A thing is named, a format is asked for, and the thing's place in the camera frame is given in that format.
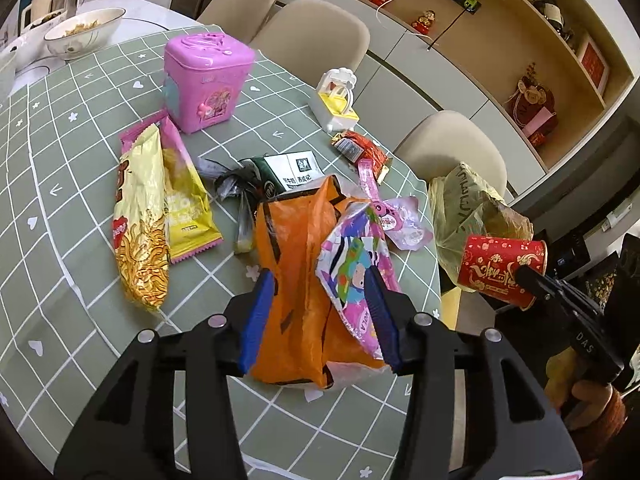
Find dark wine bottle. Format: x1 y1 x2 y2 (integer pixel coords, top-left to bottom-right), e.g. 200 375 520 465
530 0 576 43

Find green checked tablecloth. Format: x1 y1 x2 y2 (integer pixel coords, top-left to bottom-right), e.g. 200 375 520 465
0 25 443 480

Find bin with yellow liner bag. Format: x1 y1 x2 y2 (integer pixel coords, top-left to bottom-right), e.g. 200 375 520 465
427 161 535 331

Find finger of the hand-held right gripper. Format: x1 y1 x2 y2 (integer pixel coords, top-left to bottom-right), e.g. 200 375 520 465
515 264 556 302

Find pink toy box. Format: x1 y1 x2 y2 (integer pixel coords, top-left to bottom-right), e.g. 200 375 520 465
162 30 257 135

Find yellow white toy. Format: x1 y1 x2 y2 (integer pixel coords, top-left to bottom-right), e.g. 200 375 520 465
308 67 361 134

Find black silver wrapper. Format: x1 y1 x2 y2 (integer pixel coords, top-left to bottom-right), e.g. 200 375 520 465
197 157 266 256

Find red picture frame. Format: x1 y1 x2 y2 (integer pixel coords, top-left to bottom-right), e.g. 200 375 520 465
575 35 612 96

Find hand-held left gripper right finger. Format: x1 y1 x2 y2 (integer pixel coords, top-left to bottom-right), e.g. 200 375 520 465
365 262 583 480

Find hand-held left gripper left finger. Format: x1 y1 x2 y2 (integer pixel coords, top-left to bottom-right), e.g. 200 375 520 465
54 268 278 480

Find gold noodle snack bag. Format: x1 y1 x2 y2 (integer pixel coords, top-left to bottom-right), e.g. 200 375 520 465
111 124 171 311

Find red paper cup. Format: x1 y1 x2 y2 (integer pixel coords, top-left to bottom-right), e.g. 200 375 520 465
457 235 548 310

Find beige dining chairs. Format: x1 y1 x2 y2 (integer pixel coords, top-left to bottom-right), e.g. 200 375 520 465
257 0 640 196

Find white green carton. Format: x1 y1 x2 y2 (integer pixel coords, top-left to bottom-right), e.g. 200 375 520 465
240 150 321 201

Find yellow pink snack packet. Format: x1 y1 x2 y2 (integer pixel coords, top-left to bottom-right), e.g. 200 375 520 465
119 112 223 265

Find black cable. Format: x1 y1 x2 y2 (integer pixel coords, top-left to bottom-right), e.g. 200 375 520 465
427 10 468 51

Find orange plastic bag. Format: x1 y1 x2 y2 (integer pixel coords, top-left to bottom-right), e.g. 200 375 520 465
248 175 396 391

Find beige upholstered chair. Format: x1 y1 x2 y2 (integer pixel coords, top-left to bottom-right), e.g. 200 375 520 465
248 0 371 86
392 111 508 201
197 0 282 43

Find red candy wrapper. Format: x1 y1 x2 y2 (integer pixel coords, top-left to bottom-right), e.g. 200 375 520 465
329 130 393 183

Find pink toy watch package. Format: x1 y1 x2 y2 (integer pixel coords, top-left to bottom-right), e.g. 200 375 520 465
357 158 433 252

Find person's right hand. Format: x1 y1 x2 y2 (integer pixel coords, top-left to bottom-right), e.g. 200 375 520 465
544 347 613 433

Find white patterned bowl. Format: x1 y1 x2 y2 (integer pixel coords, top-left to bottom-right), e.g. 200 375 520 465
44 7 126 61

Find colourful cartoon wrapper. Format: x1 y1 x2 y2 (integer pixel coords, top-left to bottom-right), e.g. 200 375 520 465
316 200 401 361

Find white dish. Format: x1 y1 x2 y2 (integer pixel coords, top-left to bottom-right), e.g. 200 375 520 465
0 12 68 73

